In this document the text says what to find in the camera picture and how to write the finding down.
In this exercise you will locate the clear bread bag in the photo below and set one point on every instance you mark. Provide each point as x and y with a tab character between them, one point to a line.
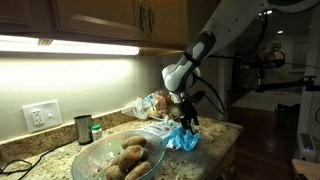
160	103

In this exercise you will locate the yellow onion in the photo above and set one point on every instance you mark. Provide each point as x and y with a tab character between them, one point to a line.
174	111

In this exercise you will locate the brown russet potato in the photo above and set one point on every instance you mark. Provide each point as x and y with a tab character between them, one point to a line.
130	157
137	171
134	141
115	173

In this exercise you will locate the white bottle green cap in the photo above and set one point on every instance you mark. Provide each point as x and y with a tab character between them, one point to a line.
96	133

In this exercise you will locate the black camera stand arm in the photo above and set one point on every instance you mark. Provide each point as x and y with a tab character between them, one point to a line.
283	86

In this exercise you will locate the under cabinet light strip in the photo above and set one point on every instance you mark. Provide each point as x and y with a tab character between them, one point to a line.
66	46

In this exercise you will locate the blue clear plastic potato bag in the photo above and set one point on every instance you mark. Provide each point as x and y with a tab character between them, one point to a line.
176	140

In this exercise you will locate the white appliance blue light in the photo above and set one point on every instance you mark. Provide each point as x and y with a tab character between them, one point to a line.
306	146

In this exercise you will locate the wooden upper cabinet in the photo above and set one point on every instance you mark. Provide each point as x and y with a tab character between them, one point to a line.
100	16

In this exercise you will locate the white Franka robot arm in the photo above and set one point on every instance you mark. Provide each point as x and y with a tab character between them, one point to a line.
226	20

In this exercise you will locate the black stereo camera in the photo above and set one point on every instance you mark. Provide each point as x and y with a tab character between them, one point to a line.
266	63

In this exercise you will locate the clear glass bowl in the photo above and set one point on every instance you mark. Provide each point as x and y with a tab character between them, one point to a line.
96	153

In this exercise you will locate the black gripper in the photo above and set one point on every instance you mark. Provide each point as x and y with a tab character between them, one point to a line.
187	110

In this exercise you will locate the black bin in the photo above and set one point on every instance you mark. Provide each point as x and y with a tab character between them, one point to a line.
287	116

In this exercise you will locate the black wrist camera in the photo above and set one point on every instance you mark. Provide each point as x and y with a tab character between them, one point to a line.
197	96

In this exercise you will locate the white wall outlet plate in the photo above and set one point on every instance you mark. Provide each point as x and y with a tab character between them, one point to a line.
42	115

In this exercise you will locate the round ceiling light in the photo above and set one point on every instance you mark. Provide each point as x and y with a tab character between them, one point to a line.
268	12
280	32

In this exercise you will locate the stainless steel cup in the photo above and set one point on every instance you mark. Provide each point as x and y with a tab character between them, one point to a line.
83	130

